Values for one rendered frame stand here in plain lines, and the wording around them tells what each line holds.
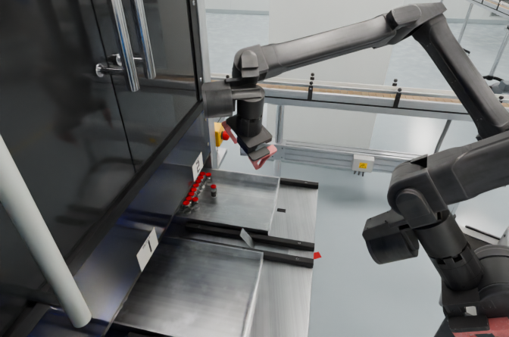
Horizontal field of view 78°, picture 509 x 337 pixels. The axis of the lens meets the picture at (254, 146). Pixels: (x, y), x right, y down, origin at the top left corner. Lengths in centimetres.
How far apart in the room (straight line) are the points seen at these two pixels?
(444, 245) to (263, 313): 50
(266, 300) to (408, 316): 125
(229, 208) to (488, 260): 75
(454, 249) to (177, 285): 66
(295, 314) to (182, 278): 31
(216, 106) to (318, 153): 146
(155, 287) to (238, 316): 23
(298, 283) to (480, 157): 60
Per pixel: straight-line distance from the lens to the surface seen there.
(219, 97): 63
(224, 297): 90
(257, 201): 112
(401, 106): 189
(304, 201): 114
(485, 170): 47
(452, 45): 89
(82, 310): 55
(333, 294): 199
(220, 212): 109
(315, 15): 233
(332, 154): 204
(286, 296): 90
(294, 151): 204
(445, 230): 51
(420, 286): 218
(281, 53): 69
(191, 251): 99
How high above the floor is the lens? 164
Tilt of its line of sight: 33 degrees down
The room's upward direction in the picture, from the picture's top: straight up
